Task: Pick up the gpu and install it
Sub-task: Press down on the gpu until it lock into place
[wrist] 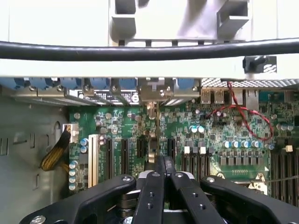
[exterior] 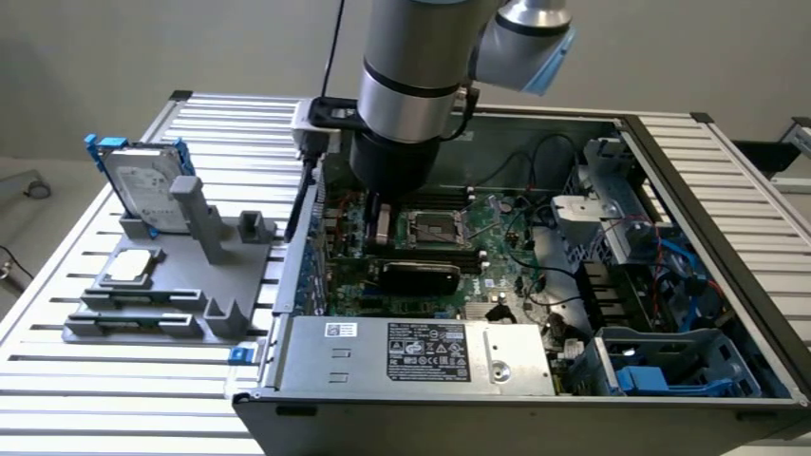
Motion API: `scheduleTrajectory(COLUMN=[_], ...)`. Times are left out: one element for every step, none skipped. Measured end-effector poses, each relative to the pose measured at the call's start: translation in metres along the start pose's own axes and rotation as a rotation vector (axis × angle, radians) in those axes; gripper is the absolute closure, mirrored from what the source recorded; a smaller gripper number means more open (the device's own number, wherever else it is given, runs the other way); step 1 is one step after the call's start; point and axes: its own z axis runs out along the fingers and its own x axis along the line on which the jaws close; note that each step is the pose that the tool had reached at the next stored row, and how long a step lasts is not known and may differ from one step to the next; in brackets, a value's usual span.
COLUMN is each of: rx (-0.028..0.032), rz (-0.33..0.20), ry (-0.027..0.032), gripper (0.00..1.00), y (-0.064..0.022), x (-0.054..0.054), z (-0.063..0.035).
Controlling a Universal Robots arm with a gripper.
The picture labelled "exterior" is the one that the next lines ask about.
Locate hard disk with blue bracket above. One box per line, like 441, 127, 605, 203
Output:
83, 134, 193, 236

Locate silver CPU socket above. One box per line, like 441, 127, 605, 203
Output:
401, 207, 477, 252

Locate blue disk bay latch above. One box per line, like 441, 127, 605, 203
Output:
612, 364, 668, 396

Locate silver chipset heatsink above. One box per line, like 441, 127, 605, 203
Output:
464, 302, 509, 326

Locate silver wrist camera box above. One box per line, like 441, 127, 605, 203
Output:
290, 100, 344, 156

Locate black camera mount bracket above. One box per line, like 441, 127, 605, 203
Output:
308, 96, 365, 133

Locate black looped wrist cable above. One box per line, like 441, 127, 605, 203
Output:
441, 84, 478, 143

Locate red thin wire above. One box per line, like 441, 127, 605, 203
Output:
649, 222, 722, 295

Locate silver power supply unit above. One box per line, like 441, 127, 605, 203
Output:
257, 314, 560, 399

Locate black table corner bracket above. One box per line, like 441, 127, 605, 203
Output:
730, 138, 800, 180

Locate blue data wire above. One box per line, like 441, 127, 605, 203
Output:
656, 236, 708, 333

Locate grey metal drive cage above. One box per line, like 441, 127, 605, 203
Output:
548, 136, 673, 267

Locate black open PC case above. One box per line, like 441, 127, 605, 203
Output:
229, 104, 811, 456

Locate grey parts rack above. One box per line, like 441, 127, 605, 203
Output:
59, 174, 281, 344

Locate silver CPU chip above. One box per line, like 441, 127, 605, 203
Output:
105, 248, 158, 282

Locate black looped power wire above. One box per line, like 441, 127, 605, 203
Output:
490, 134, 576, 192

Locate black camera cable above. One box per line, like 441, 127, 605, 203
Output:
284, 150, 320, 241

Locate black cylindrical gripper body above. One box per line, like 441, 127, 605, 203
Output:
345, 130, 444, 197

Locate grey disk bay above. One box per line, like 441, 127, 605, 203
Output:
592, 326, 765, 398

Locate black floor cable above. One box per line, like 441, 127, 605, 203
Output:
0, 244, 34, 292

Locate thin black overhead cable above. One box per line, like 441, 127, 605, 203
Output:
317, 0, 349, 100

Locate aluminium frame with blue part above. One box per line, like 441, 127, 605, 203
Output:
769, 116, 811, 195

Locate black RAM slots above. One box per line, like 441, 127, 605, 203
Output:
452, 250, 490, 276
421, 185, 477, 202

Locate green motherboard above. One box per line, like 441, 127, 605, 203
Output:
320, 182, 596, 329

